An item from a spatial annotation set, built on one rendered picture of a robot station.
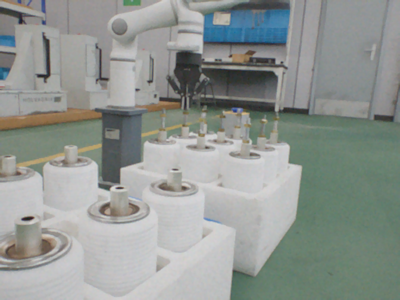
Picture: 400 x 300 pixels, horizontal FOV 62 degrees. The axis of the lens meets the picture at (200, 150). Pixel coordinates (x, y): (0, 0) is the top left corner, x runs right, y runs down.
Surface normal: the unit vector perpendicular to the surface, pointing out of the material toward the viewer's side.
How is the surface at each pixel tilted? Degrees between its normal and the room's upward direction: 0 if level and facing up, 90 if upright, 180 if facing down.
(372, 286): 0
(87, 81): 90
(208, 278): 90
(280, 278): 0
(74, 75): 90
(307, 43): 90
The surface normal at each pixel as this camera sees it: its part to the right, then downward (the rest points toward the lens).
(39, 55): -0.34, 0.17
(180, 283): 0.86, 0.15
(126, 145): 0.42, 0.18
